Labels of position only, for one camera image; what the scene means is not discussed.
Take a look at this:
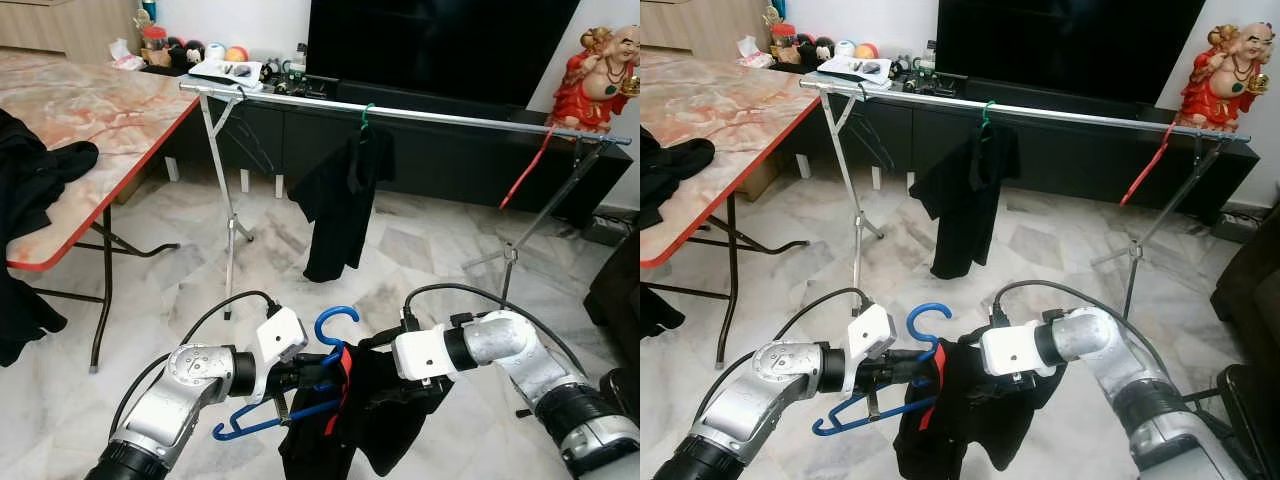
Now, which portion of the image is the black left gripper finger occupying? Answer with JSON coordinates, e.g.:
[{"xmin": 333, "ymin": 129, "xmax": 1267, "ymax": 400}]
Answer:
[
  {"xmin": 905, "ymin": 350, "xmax": 946, "ymax": 384},
  {"xmin": 303, "ymin": 355, "xmax": 346, "ymax": 389}
]

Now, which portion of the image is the blue plastic hanger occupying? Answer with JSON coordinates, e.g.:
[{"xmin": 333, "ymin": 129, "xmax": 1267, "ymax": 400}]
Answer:
[
  {"xmin": 212, "ymin": 305, "xmax": 362, "ymax": 444},
  {"xmin": 812, "ymin": 302, "xmax": 954, "ymax": 438}
]

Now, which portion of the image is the black shirt with red trim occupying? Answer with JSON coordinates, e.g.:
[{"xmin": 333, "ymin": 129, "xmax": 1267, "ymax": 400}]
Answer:
[
  {"xmin": 278, "ymin": 340, "xmax": 457, "ymax": 480},
  {"xmin": 893, "ymin": 338, "xmax": 1052, "ymax": 480}
]

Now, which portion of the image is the red plastic hanger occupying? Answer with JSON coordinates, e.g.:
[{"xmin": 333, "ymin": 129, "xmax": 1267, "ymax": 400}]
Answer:
[
  {"xmin": 1120, "ymin": 120, "xmax": 1180, "ymax": 207},
  {"xmin": 500, "ymin": 123, "xmax": 558, "ymax": 212}
]

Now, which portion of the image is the black printed t-shirt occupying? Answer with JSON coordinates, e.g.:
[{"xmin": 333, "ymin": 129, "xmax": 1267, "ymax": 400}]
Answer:
[
  {"xmin": 908, "ymin": 122, "xmax": 1022, "ymax": 282},
  {"xmin": 288, "ymin": 125, "xmax": 396, "ymax": 285}
]

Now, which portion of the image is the long black TV console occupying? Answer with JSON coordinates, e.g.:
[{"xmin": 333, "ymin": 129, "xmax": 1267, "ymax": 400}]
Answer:
[
  {"xmin": 770, "ymin": 62, "xmax": 1260, "ymax": 227},
  {"xmin": 140, "ymin": 65, "xmax": 634, "ymax": 232}
]

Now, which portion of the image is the black folding chair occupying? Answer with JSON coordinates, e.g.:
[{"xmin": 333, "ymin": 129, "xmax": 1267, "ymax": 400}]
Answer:
[
  {"xmin": 1180, "ymin": 362, "xmax": 1280, "ymax": 480},
  {"xmin": 515, "ymin": 366, "xmax": 641, "ymax": 432}
]

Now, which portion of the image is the dark brown fabric sofa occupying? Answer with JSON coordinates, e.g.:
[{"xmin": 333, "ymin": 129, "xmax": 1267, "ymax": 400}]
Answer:
[
  {"xmin": 583, "ymin": 225, "xmax": 641, "ymax": 347},
  {"xmin": 1210, "ymin": 205, "xmax": 1280, "ymax": 362}
]

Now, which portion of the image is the silver metal clothes rack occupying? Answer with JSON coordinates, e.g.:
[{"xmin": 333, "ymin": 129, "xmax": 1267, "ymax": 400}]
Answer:
[
  {"xmin": 800, "ymin": 79, "xmax": 1252, "ymax": 322},
  {"xmin": 180, "ymin": 81, "xmax": 634, "ymax": 323}
]

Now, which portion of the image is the grey power strip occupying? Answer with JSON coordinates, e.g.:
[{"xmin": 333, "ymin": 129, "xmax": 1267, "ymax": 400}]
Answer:
[
  {"xmin": 1210, "ymin": 205, "xmax": 1252, "ymax": 242},
  {"xmin": 580, "ymin": 210, "xmax": 634, "ymax": 247}
]

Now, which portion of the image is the black soundbar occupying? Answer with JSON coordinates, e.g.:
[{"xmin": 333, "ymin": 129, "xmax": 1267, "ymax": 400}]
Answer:
[{"xmin": 335, "ymin": 78, "xmax": 527, "ymax": 120}]

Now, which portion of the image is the black garment with white print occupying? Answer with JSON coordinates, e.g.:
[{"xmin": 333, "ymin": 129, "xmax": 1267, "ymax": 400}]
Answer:
[
  {"xmin": 0, "ymin": 108, "xmax": 102, "ymax": 369},
  {"xmin": 640, "ymin": 128, "xmax": 717, "ymax": 342}
]

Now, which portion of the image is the stack of white papers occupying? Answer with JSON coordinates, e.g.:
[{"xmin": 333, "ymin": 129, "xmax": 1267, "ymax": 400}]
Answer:
[
  {"xmin": 817, "ymin": 55, "xmax": 897, "ymax": 92},
  {"xmin": 188, "ymin": 58, "xmax": 267, "ymax": 94}
]

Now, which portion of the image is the marble pattern folding table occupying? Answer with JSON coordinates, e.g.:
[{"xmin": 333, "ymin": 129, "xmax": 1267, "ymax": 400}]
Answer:
[
  {"xmin": 0, "ymin": 52, "xmax": 202, "ymax": 374},
  {"xmin": 640, "ymin": 50, "xmax": 822, "ymax": 370}
]

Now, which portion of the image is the large black television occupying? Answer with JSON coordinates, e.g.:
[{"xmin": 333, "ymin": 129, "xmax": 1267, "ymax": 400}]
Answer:
[
  {"xmin": 935, "ymin": 0, "xmax": 1207, "ymax": 107},
  {"xmin": 305, "ymin": 0, "xmax": 582, "ymax": 109}
]

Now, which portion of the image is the jar with red lid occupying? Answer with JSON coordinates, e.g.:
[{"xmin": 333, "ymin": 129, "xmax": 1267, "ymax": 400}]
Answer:
[
  {"xmin": 140, "ymin": 25, "xmax": 169, "ymax": 70},
  {"xmin": 770, "ymin": 22, "xmax": 799, "ymax": 67}
]

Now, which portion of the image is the pink tissue box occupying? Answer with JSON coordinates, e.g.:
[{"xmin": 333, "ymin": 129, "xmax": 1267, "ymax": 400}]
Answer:
[
  {"xmin": 105, "ymin": 38, "xmax": 145, "ymax": 72},
  {"xmin": 735, "ymin": 35, "xmax": 774, "ymax": 70}
]

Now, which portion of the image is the red laughing Buddha statue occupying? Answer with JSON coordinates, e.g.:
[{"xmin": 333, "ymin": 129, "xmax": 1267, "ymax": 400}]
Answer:
[
  {"xmin": 1178, "ymin": 22, "xmax": 1277, "ymax": 132},
  {"xmin": 550, "ymin": 25, "xmax": 641, "ymax": 134}
]

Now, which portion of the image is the light wooden cabinet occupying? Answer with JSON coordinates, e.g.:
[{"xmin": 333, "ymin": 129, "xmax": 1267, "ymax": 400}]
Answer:
[
  {"xmin": 0, "ymin": 0, "xmax": 153, "ymax": 207},
  {"xmin": 640, "ymin": 0, "xmax": 787, "ymax": 202}
]

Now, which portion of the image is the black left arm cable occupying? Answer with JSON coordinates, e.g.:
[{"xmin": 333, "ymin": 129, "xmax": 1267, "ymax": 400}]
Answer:
[
  {"xmin": 108, "ymin": 289, "xmax": 282, "ymax": 442},
  {"xmin": 775, "ymin": 286, "xmax": 877, "ymax": 347}
]

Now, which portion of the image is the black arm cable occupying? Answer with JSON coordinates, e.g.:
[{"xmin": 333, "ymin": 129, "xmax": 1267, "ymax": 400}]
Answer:
[
  {"xmin": 990, "ymin": 279, "xmax": 1172, "ymax": 377},
  {"xmin": 775, "ymin": 286, "xmax": 877, "ymax": 347},
  {"xmin": 108, "ymin": 289, "xmax": 282, "ymax": 442},
  {"xmin": 402, "ymin": 282, "xmax": 592, "ymax": 382}
]

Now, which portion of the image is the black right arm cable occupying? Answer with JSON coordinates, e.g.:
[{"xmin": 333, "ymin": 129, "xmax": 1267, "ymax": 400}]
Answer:
[
  {"xmin": 990, "ymin": 279, "xmax": 1172, "ymax": 377},
  {"xmin": 402, "ymin": 282, "xmax": 592, "ymax": 382}
]

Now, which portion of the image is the thin black wire hanger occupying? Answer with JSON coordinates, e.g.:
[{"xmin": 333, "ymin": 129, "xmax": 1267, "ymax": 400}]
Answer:
[
  {"xmin": 850, "ymin": 92, "xmax": 902, "ymax": 172},
  {"xmin": 225, "ymin": 95, "xmax": 282, "ymax": 177}
]

